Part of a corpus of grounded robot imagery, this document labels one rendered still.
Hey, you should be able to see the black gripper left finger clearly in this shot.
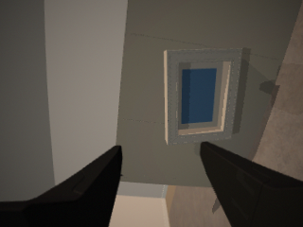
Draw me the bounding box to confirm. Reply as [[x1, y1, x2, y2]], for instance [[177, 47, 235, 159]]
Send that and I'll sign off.
[[0, 146, 122, 227]]

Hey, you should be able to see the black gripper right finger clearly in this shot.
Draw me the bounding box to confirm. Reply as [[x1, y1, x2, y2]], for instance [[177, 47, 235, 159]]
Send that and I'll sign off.
[[200, 142, 303, 227]]

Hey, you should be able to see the ornate grey picture frame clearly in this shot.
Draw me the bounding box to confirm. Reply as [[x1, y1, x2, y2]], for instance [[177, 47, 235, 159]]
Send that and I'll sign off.
[[164, 48, 242, 146]]

